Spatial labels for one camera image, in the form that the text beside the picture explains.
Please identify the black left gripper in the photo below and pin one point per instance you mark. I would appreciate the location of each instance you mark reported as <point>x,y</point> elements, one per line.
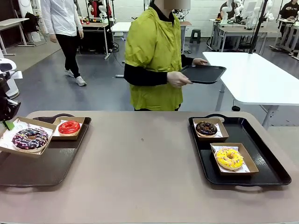
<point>5,107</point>

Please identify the purple sprinkled donut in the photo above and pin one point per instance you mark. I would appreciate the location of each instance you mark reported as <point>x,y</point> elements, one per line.
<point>30,142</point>

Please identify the kraft paper food box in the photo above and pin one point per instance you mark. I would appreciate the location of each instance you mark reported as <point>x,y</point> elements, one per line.
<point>23,152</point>
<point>251,163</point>
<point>67,137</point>
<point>213,139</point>

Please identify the red glazed donut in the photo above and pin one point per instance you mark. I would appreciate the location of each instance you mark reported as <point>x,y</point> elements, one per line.
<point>69,128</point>

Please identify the chocolate glazed donut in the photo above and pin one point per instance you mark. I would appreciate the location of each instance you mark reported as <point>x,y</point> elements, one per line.
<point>206,128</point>

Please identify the small black plastic tray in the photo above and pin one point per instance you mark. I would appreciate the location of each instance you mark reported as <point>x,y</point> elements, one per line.
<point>205,74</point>

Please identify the yellow sprinkled donut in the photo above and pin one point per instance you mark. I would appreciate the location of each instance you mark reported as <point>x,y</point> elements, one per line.
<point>230,162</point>

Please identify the person's left forearm black sleeve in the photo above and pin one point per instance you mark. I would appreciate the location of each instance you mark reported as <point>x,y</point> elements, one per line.
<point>187,61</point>

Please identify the person's right forearm black sleeve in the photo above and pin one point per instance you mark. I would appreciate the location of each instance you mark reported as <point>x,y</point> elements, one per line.
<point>144,78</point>

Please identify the large brown serving tray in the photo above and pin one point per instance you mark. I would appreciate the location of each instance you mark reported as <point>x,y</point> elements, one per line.
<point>46,168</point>

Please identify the large black serving tray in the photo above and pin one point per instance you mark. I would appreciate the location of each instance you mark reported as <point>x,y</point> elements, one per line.
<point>268,163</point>

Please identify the person's right hand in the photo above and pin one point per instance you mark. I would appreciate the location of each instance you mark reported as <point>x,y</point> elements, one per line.
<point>177,79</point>

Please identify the person's left hand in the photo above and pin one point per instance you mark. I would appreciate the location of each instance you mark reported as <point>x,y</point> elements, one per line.
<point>199,61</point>

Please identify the white desk with grey top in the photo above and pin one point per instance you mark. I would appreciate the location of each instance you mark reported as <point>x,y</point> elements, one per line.
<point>11,22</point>

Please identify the black office chair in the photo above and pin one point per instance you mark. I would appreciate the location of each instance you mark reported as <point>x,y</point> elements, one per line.
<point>32,23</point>

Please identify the person in white shirt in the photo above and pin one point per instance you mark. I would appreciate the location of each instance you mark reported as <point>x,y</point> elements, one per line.
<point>63,21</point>

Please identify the wood top lab table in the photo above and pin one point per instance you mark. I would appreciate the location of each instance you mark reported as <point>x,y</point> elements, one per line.
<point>93,24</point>

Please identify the white height-adjustable desk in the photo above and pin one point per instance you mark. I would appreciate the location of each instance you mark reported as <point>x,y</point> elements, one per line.
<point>120,26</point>

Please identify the person in yellow-green jacket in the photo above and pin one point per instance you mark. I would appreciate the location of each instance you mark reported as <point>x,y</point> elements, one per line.
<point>151,46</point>

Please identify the dark green plastic stool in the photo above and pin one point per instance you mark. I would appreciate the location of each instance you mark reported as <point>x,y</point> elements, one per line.
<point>195,35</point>

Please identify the seated person beside white robot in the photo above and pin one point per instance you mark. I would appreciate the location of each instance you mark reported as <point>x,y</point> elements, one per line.
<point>225,9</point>

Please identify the large white table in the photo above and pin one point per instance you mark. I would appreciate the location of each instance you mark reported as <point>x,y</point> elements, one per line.
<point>252,77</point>

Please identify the wood top table white legs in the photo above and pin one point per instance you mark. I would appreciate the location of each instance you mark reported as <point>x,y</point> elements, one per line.
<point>238,29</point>

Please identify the black stand pole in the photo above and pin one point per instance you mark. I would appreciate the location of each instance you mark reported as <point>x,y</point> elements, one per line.
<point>257,30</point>

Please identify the seated person in dark sweater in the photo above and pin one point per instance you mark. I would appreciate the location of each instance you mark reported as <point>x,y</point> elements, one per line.
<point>288,12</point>

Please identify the white cylindrical pedestal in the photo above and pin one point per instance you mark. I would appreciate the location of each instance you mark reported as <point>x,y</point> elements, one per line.
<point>12,88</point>

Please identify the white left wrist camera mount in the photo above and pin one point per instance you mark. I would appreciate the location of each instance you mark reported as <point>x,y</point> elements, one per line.
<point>18,75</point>

